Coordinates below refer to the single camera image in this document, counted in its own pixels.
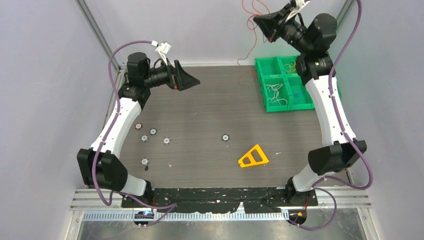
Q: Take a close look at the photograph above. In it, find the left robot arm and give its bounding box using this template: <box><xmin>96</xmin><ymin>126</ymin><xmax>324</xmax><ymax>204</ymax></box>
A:
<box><xmin>76</xmin><ymin>52</ymin><xmax>201</xmax><ymax>207</ymax></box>

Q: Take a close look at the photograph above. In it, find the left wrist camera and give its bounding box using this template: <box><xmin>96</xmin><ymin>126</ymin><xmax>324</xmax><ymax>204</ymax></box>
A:
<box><xmin>151</xmin><ymin>40</ymin><xmax>172</xmax><ymax>65</ymax></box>

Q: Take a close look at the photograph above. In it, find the poker chip lower left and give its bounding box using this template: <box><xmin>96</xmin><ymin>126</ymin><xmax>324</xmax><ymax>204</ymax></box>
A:
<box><xmin>140</xmin><ymin>158</ymin><xmax>149</xmax><ymax>166</ymax></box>

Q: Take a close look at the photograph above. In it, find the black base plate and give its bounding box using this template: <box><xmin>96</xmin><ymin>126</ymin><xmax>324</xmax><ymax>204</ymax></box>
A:
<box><xmin>145</xmin><ymin>187</ymin><xmax>319</xmax><ymax>215</ymax></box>

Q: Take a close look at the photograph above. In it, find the yellow wire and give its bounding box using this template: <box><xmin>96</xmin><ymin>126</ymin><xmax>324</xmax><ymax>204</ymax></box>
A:
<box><xmin>284</xmin><ymin>59</ymin><xmax>301</xmax><ymax>74</ymax></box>

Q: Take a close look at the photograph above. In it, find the right controller board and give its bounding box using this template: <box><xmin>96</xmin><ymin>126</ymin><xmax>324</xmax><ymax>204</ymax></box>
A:
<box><xmin>287</xmin><ymin>209</ymin><xmax>308</xmax><ymax>225</ymax></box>

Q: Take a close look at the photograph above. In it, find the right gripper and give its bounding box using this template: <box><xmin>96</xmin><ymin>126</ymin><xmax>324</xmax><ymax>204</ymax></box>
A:
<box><xmin>253</xmin><ymin>3</ymin><xmax>312</xmax><ymax>55</ymax></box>

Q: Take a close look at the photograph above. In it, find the poker chip centre right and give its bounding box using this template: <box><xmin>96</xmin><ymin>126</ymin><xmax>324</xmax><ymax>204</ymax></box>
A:
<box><xmin>221</xmin><ymin>134</ymin><xmax>230</xmax><ymax>142</ymax></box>

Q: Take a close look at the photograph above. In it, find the red wire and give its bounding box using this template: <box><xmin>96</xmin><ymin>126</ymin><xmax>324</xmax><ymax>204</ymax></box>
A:
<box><xmin>237</xmin><ymin>0</ymin><xmax>271</xmax><ymax>87</ymax></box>

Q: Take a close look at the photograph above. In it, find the left controller board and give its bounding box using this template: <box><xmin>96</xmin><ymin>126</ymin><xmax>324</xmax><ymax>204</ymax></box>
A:
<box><xmin>133</xmin><ymin>210</ymin><xmax>155</xmax><ymax>226</ymax></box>

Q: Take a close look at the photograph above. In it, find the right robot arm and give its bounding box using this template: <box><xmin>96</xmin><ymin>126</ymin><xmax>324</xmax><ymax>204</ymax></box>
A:
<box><xmin>253</xmin><ymin>1</ymin><xmax>367</xmax><ymax>205</ymax></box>

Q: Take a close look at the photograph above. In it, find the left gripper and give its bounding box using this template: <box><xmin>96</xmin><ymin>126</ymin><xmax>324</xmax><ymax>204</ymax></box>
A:
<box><xmin>143</xmin><ymin>58</ymin><xmax>200</xmax><ymax>91</ymax></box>

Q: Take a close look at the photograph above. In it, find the white wire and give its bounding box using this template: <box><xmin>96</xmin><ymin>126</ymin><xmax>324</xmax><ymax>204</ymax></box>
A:
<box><xmin>264</xmin><ymin>83</ymin><xmax>288</xmax><ymax>107</ymax></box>

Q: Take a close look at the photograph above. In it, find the green compartment bin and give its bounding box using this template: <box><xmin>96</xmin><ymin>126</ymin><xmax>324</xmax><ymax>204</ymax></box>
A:
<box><xmin>255</xmin><ymin>56</ymin><xmax>315</xmax><ymax>113</ymax></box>

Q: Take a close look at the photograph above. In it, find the controller board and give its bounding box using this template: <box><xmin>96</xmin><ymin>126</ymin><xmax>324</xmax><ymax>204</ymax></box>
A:
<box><xmin>287</xmin><ymin>209</ymin><xmax>308</xmax><ymax>225</ymax></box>
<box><xmin>133</xmin><ymin>210</ymin><xmax>155</xmax><ymax>226</ymax></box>

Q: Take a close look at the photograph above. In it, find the poker chip upper left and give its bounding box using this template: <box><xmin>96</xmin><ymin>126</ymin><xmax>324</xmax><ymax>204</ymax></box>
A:
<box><xmin>149</xmin><ymin>128</ymin><xmax>158</xmax><ymax>136</ymax></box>

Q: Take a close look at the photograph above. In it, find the yellow triangular plastic part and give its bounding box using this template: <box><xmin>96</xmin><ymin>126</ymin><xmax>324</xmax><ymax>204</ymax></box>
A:
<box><xmin>237</xmin><ymin>144</ymin><xmax>270</xmax><ymax>168</ymax></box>

